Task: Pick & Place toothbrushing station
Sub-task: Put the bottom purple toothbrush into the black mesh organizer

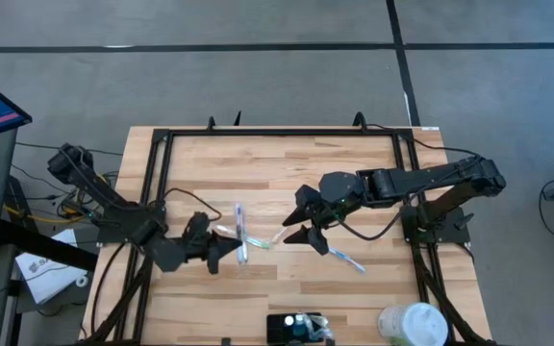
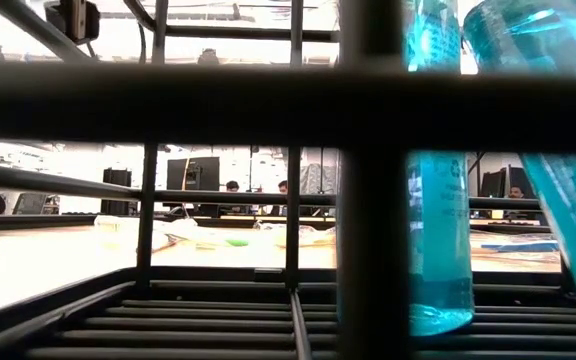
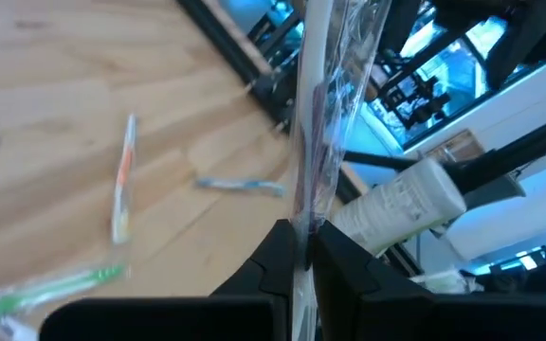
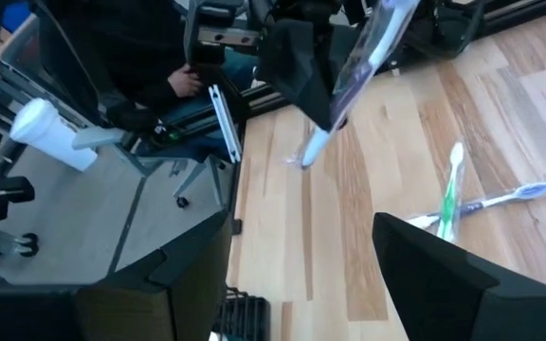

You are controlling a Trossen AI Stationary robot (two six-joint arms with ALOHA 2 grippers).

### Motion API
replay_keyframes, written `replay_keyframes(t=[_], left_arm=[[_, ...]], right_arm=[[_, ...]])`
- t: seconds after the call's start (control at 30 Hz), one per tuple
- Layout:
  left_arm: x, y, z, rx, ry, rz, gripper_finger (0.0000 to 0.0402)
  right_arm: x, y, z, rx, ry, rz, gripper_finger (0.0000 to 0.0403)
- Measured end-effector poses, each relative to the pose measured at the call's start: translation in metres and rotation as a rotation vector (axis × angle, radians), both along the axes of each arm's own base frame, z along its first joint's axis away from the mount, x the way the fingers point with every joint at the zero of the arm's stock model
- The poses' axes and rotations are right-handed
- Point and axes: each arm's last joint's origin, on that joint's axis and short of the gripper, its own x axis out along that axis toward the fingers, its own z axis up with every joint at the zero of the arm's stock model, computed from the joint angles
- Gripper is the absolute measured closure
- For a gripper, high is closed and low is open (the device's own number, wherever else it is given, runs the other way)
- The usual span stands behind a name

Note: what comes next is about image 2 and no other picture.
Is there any orange white wrapped toothbrush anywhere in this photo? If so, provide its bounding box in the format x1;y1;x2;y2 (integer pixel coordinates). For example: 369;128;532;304
253;221;338;250

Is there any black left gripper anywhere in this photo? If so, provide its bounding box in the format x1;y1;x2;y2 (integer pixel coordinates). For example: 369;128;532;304
44;0;102;44

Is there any dark dome fixture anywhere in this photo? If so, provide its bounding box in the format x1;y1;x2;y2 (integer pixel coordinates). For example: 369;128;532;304
197;47;221;65

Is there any small blue mouthwash bottle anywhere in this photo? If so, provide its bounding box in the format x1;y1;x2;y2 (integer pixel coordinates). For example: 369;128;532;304
402;0;475;337
460;0;576;351

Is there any black tower box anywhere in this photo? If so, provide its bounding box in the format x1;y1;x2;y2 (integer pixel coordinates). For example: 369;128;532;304
101;167;133;216

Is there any black wire basket organizer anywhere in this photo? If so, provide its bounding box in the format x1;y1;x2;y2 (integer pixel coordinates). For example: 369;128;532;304
0;0;576;360

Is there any green white toothbrush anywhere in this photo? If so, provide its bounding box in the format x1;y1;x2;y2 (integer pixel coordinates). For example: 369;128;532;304
152;218;252;251

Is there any black background monitor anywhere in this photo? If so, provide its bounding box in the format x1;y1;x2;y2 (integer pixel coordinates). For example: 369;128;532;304
506;165;539;200
166;155;222;192
481;170;507;192

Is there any dark grey laptop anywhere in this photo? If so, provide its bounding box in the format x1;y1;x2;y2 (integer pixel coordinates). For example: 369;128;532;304
12;192;44;216

